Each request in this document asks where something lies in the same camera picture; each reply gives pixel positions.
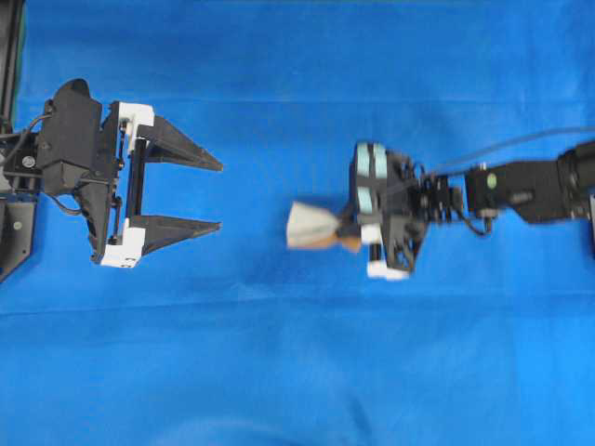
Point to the white and orange sponge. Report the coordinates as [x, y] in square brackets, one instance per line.
[311, 227]

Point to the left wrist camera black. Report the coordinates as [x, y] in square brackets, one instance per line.
[68, 137]

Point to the blue table cloth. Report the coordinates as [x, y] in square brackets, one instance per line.
[234, 339]

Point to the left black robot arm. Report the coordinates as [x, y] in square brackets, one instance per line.
[100, 161]

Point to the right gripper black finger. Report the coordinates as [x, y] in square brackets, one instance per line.
[349, 232]
[347, 221]

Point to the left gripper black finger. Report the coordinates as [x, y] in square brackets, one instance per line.
[161, 231]
[167, 144]

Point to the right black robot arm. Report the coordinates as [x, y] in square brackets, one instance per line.
[539, 192]

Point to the black table edge frame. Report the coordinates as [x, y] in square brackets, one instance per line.
[11, 46]

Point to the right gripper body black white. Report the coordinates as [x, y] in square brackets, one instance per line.
[386, 195]

